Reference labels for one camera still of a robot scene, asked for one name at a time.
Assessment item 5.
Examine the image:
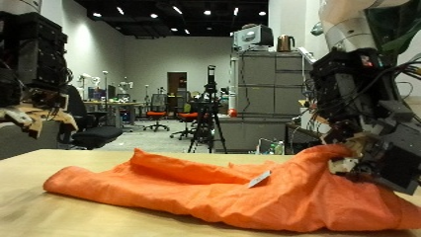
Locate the dark side table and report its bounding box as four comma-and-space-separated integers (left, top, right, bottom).
283, 121, 327, 156

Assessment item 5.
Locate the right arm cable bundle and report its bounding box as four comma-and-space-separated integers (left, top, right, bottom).
385, 52, 421, 100

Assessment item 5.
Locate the green bottles pack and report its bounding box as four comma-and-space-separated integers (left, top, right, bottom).
255, 137, 286, 156

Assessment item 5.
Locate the black office chair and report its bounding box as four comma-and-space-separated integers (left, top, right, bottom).
56, 84, 125, 151

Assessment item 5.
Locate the white power strip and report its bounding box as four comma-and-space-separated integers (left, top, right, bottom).
297, 46, 318, 65

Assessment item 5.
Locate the green leafy plant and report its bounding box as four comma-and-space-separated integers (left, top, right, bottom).
310, 0, 421, 57

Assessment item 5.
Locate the wooden office desk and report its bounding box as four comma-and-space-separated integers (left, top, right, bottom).
82, 100, 149, 127

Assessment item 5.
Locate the brown door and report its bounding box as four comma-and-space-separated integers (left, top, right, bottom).
166, 71, 188, 97

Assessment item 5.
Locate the grey low counter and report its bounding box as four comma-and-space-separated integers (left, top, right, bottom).
214, 116, 290, 153

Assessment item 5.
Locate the grey metal cabinet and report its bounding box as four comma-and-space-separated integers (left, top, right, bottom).
229, 50, 318, 119

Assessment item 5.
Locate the black camera tripod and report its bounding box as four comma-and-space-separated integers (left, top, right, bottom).
186, 65, 227, 154

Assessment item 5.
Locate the orange button-up shirt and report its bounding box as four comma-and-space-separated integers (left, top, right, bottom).
42, 143, 421, 233

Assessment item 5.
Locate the copper kettle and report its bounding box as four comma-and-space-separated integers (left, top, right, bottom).
275, 34, 295, 53

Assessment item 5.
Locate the orange seat office chair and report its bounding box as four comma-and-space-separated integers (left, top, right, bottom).
169, 91, 201, 141
144, 93, 170, 132

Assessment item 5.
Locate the grey box appliance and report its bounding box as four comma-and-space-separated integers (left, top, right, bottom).
233, 24, 274, 52

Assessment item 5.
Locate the grey sofa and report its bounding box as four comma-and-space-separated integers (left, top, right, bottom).
0, 119, 60, 161

